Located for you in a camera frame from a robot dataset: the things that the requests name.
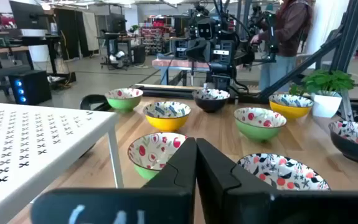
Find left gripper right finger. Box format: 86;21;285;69
196;138;358;224

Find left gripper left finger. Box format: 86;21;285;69
30;137;197;224

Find black bowl with floral inside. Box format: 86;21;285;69
327;120;358;164
236;152;331;191
192;88;231;113

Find green bowl with floral inside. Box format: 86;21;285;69
104;88;144;113
233;107;288;143
127;132;188;181

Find yellow bowl with patterned inside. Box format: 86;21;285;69
268;93;314;121
142;101;192;133

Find table with pink top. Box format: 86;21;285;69
151;57;212;86

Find shelf with red boxes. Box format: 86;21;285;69
139;17;175;56

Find black background workbench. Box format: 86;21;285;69
97;30;146;69

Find person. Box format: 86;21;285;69
249;0;316;93

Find white hanging cloth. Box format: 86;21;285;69
82;11;100;52

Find white perforated metal shelf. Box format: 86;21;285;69
0;101;126;224

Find green plant in white pot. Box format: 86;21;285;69
288;68;358;119

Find black curtain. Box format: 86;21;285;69
52;7;85;60

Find black computer tower blue lights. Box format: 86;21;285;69
8;70;53;106

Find black computer monitor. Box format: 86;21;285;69
9;0;50;31

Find black arched clamp handle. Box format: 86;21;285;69
78;93;113;112

